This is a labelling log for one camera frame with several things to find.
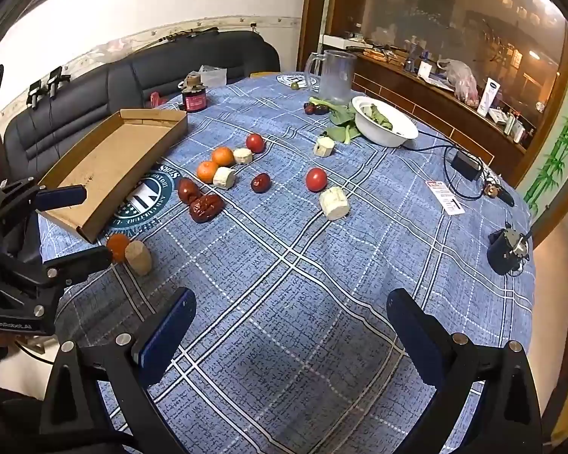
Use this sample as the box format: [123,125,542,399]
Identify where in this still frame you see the black power adapter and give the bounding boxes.
[450,150,483,182]

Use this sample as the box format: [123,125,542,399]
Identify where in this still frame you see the red tomato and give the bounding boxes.
[246,133,265,154]
[306,167,328,193]

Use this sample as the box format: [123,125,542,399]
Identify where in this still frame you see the pink plastic bag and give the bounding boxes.
[437,59,479,109]

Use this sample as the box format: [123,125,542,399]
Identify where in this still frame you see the orange mandarin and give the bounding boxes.
[196,160,219,185]
[106,234,130,263]
[211,146,236,167]

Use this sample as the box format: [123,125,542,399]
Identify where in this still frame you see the white blue box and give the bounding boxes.
[476,77,500,118]

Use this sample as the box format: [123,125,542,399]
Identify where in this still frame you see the black leather sofa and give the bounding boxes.
[3,31,280,180]

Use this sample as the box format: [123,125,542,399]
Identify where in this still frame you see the white bowl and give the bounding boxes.
[351,95,418,148]

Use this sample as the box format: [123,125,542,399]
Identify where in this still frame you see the clear plastic bag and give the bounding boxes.
[199,65,228,88]

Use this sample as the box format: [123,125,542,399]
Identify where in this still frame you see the white yam chunk small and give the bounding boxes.
[233,148,253,165]

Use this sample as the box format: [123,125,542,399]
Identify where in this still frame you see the white yam chunk far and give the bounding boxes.
[313,136,335,158]

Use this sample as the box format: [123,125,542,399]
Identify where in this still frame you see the white yam chunk large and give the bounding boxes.
[319,187,351,221]

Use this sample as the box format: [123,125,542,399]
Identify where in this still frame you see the dark jam jar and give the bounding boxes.
[178,72,208,113]

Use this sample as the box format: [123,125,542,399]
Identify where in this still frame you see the red plastic bag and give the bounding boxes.
[150,91,168,109]

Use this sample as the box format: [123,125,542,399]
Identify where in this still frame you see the large dark red jujube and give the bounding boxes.
[190,194,225,224]

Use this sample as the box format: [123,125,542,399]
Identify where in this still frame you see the black clips on sofa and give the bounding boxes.
[26,66,72,110]

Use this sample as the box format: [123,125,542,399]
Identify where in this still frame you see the clear glass pitcher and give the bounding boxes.
[304,49,357,104]

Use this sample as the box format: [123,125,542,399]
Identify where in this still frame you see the beige yam chunk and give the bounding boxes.
[125,240,153,276]

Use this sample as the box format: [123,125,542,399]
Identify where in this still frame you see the dark plums cluster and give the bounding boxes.
[304,101,330,115]

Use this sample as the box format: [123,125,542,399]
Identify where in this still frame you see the blue plaid tablecloth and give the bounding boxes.
[56,77,535,453]

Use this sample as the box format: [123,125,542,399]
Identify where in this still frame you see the brown cardboard tray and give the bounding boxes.
[41,109,187,243]

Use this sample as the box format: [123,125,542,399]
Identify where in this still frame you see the black cylindrical device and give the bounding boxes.
[486,222,532,276]

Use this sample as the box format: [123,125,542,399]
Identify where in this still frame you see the white red label card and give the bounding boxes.
[426,180,465,216]

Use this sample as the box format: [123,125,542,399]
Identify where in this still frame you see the white yam chunk cube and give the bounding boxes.
[212,166,236,190]

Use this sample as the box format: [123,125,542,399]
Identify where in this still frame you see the green leafy vegetable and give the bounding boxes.
[309,97,361,145]

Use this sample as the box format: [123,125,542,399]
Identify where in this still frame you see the wooden sideboard cabinet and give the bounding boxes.
[298,0,568,185]

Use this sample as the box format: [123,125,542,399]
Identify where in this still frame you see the small dark red jujube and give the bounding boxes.
[251,173,272,194]

